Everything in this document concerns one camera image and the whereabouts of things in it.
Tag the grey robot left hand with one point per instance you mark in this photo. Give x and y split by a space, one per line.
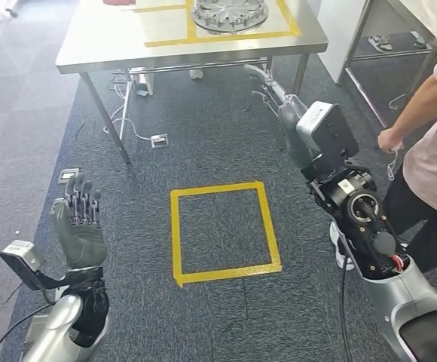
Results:
81 245

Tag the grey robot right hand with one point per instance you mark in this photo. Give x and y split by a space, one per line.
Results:
296 140

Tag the silver plastic wheel hubcap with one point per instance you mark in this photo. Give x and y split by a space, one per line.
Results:
229 12

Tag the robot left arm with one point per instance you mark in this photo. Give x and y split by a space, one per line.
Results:
57 330

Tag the steel workbench table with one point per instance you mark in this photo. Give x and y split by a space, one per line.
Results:
109 40

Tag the white partition panel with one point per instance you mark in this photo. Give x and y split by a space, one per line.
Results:
339 35

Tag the yellow floor tape square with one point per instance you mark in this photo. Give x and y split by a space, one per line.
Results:
175 235

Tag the grey sandal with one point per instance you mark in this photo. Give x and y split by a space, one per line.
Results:
419 40
379 44

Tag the person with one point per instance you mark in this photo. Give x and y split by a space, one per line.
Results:
433 165

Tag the white power adapter box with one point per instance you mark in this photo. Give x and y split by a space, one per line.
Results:
143 80

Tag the red mesh cap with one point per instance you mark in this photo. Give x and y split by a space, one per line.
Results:
118 2

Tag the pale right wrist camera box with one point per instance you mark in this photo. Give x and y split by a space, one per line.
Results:
327 132

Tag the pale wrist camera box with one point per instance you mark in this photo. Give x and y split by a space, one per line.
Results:
327 132
20 255

